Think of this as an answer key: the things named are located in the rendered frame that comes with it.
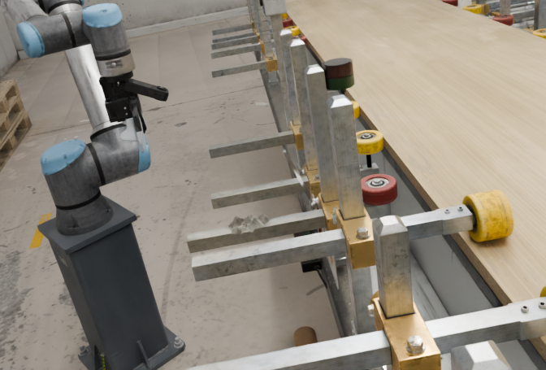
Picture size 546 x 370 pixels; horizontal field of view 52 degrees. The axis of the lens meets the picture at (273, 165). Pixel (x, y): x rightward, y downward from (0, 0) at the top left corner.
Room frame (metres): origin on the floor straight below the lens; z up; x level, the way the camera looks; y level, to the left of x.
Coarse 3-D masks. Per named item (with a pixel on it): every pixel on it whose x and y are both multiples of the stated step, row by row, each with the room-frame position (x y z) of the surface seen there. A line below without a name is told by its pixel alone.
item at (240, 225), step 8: (240, 216) 1.03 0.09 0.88; (248, 216) 1.02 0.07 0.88; (256, 216) 1.04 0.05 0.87; (264, 216) 1.03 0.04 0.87; (232, 224) 1.02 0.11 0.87; (240, 224) 1.02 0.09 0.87; (248, 224) 1.00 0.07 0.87; (256, 224) 1.00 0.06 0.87; (232, 232) 1.00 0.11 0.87; (240, 232) 0.99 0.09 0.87
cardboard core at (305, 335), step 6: (300, 330) 1.56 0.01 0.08; (306, 330) 1.56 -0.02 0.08; (312, 330) 1.56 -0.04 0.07; (294, 336) 1.57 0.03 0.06; (300, 336) 1.54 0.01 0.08; (306, 336) 1.53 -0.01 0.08; (312, 336) 1.53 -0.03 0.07; (300, 342) 1.51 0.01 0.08; (306, 342) 1.49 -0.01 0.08; (312, 342) 1.49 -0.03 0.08
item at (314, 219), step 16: (368, 208) 1.01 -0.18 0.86; (384, 208) 1.01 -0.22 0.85; (272, 224) 1.01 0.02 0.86; (288, 224) 1.01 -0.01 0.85; (304, 224) 1.01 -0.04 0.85; (320, 224) 1.01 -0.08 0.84; (192, 240) 1.00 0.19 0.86; (208, 240) 1.00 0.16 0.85; (224, 240) 1.00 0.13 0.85; (240, 240) 1.00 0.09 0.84; (256, 240) 1.00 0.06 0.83
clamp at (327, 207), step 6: (318, 198) 1.07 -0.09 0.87; (324, 204) 1.04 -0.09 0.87; (330, 204) 1.03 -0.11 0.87; (336, 204) 1.03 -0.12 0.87; (324, 210) 1.01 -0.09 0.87; (330, 210) 1.01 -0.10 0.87; (330, 216) 0.98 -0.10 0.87; (330, 222) 0.97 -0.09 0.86; (330, 228) 0.97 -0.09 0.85; (336, 228) 0.97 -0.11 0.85
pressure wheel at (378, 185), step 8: (368, 176) 1.06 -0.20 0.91; (376, 176) 1.05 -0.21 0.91; (384, 176) 1.04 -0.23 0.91; (368, 184) 1.03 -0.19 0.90; (376, 184) 1.02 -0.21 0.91; (384, 184) 1.02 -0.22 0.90; (392, 184) 1.01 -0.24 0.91; (368, 192) 1.00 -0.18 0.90; (376, 192) 0.99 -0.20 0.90; (384, 192) 0.99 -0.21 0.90; (392, 192) 0.99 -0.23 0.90; (368, 200) 1.00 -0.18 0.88; (376, 200) 0.99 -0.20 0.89; (384, 200) 0.99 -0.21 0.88; (392, 200) 0.99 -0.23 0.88
